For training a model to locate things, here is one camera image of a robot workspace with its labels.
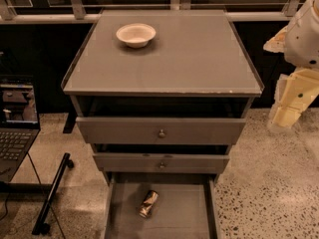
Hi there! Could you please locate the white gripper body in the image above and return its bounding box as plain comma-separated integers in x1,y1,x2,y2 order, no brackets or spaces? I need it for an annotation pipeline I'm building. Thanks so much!
274,67,319,112

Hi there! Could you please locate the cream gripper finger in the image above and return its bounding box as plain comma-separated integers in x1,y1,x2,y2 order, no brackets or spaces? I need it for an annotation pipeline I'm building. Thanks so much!
269,107,301,128

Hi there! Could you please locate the orange soda can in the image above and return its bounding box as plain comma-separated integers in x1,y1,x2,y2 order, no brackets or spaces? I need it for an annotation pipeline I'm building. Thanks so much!
139,190,159,218

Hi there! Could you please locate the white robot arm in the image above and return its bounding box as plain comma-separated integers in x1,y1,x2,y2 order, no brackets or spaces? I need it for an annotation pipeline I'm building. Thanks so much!
263,0,319,128

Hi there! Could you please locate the grey drawer cabinet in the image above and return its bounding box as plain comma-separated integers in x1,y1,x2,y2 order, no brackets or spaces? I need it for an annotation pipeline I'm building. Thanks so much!
61,9,265,239

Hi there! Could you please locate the bottom grey drawer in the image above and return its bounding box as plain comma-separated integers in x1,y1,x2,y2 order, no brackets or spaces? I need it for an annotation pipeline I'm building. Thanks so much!
102,174,221,239

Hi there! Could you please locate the grey drawer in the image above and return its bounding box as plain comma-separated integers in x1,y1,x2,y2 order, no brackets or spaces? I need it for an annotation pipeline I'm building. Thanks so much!
102,174,221,239
93,152,229,174
76,117,245,145

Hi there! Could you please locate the middle grey drawer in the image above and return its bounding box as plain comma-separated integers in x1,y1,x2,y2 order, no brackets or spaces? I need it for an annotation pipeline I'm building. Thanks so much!
93,152,229,174

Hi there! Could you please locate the top grey drawer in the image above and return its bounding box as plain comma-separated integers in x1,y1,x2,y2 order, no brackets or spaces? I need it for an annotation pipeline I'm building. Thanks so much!
76,117,245,145

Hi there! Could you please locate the white paper bowl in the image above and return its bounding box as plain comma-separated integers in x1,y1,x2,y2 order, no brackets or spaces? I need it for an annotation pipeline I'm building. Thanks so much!
116,23,157,49

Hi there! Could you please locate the metal window railing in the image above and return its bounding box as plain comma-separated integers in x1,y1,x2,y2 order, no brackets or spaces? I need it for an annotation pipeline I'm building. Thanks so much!
0,0,319,26

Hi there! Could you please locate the black laptop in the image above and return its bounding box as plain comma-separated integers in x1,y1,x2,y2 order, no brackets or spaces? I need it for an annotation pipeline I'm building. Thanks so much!
0,76,40,182

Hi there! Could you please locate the black table leg stand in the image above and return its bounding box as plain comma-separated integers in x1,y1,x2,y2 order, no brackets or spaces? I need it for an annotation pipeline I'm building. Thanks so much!
0,152,74,235

